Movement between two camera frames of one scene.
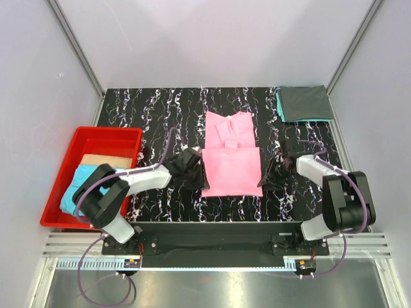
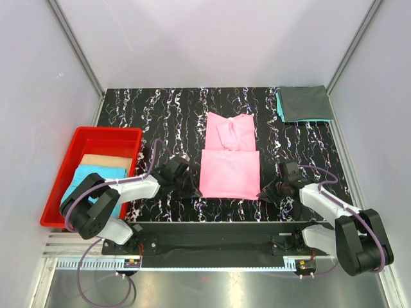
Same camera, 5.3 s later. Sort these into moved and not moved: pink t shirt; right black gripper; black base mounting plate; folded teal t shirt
Moved: right black gripper
Not moved: folded teal t shirt; black base mounting plate; pink t shirt
